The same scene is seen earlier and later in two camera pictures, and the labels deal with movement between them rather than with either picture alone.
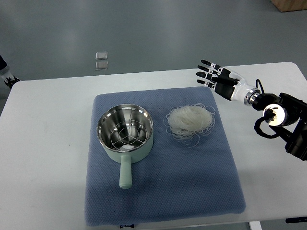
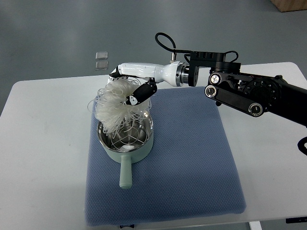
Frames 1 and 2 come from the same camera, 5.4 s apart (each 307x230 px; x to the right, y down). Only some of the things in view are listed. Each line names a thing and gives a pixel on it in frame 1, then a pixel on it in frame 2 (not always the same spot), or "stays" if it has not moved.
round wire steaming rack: x=128 y=135 stays
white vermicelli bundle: x=187 y=123 to x=111 y=109
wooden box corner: x=285 y=5 stays
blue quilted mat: x=177 y=180 stays
